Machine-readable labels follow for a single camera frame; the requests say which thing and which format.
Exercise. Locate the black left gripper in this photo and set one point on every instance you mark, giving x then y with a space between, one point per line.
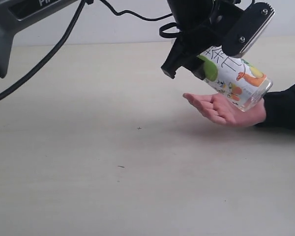
201 24

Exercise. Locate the white tea bottle fruit label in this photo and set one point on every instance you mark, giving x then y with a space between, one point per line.
235 78

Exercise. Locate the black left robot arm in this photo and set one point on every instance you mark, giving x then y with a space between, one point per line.
16 15

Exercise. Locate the person's forearm black sleeve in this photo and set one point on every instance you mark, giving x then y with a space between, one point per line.
279 109

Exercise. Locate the person's open bare hand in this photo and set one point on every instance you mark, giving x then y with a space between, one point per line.
218 109

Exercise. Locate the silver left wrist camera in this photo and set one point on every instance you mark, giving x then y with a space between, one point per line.
247 29

